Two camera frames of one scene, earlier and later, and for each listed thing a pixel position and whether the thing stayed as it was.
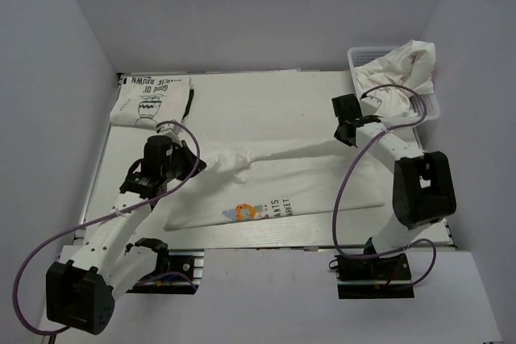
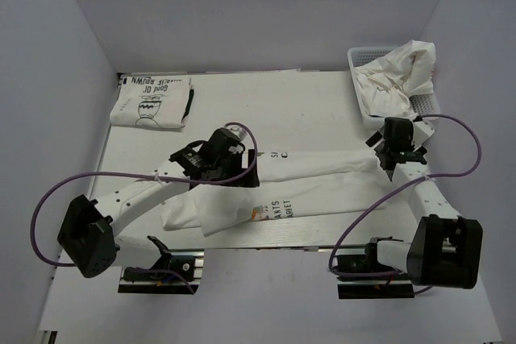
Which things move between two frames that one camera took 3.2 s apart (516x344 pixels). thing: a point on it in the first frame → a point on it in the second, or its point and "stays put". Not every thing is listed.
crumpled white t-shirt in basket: [412, 65] stays put
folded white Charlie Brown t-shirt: [150, 101] stays put
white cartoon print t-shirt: [237, 187] stays put
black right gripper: [345, 142] → [374, 139]
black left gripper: [182, 149] → [251, 181]
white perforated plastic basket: [360, 55] stays put
